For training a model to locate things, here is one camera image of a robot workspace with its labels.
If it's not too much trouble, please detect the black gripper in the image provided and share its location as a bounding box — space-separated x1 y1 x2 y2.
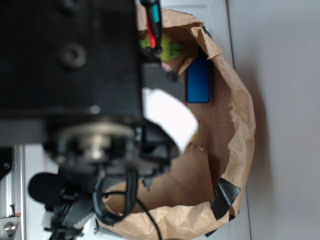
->
44 63 198 178

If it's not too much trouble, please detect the grey flat cable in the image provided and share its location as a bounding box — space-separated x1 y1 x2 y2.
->
92 169 163 240

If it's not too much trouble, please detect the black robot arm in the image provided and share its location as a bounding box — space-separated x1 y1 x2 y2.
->
0 0 198 176

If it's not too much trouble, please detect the green fuzzy plush toy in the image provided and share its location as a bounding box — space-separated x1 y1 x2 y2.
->
139 34 183 63

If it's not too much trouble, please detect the aluminium frame rail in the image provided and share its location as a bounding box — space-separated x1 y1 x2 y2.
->
0 145 26 240

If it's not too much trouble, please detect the black round microphone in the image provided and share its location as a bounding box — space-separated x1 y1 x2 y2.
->
27 172 67 206

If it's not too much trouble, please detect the blue rectangular block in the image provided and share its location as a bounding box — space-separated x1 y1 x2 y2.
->
186 58 210 104

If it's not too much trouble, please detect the brown paper bag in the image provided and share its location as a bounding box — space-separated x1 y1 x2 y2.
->
105 8 256 240

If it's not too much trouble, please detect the pink plush toy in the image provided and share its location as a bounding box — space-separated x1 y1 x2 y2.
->
161 62 172 72

